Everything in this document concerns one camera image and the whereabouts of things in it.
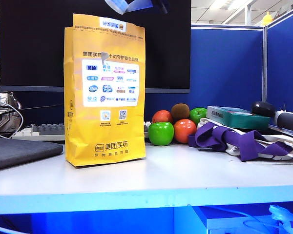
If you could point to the small green apple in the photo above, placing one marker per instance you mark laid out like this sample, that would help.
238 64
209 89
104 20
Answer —
198 115

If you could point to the teal cardboard box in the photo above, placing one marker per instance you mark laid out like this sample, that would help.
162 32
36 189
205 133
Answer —
243 120

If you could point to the black round device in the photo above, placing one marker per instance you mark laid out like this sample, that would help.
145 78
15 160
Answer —
262 109

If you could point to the large green apple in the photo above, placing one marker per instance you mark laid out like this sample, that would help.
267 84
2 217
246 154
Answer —
160 134

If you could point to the large orange fruit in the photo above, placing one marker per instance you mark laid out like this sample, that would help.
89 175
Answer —
185 131

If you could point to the dark grey fabric pad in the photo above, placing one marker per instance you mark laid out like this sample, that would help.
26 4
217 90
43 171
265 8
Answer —
19 151

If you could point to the small orange fruit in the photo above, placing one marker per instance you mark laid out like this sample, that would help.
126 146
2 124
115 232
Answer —
162 116

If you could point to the grey cylindrical tool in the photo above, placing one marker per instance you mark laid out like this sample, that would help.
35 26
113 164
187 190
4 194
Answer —
290 121

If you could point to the ceiling light panel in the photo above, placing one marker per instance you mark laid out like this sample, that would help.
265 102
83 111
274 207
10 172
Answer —
230 4

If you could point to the black computer monitor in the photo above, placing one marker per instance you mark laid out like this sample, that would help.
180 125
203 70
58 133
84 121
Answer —
34 48

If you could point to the angled blue partition panel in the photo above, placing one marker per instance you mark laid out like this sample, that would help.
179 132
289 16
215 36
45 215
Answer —
286 61

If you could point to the white canvas bag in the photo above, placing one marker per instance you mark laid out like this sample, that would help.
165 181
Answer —
283 141

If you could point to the wide blue partition panel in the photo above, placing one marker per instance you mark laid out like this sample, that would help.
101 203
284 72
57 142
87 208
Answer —
225 68

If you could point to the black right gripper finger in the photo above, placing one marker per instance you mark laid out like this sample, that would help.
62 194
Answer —
162 5

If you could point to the yellow toy figure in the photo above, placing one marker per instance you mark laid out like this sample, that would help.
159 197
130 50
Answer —
267 19

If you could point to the grey and white keyboard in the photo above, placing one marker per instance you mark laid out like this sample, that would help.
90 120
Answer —
39 132

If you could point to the clear plastic wrap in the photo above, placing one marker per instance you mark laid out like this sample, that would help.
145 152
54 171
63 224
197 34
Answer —
283 217

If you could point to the yellow printed paper bag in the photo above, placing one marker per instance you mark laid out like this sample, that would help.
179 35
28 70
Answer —
107 126

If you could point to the brown kiwi fruit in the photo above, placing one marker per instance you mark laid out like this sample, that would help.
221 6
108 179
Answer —
180 111

